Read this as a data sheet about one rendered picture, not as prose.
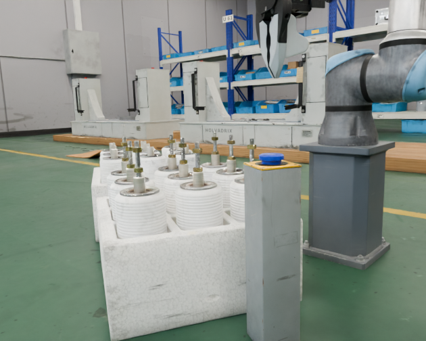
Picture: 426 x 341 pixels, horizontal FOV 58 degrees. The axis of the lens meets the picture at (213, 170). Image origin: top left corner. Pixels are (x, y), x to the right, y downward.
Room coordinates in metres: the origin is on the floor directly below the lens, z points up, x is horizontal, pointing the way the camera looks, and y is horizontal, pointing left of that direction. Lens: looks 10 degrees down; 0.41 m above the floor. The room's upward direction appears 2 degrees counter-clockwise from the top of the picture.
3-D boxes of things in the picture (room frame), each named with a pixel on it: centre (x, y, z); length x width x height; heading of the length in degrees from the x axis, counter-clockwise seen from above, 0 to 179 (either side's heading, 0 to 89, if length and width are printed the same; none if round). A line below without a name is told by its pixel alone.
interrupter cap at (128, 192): (0.71, 0.14, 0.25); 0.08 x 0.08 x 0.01
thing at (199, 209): (0.75, 0.03, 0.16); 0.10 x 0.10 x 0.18
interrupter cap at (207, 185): (0.75, 0.03, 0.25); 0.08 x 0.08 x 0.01
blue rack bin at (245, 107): (6.61, -0.71, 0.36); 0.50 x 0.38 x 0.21; 137
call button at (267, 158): (0.61, -0.10, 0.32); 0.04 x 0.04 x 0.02
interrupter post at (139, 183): (0.71, 0.14, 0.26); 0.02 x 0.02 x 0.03
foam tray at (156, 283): (0.86, 0.07, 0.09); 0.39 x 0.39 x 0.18; 18
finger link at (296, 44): (0.60, -0.12, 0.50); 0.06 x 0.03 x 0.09; 108
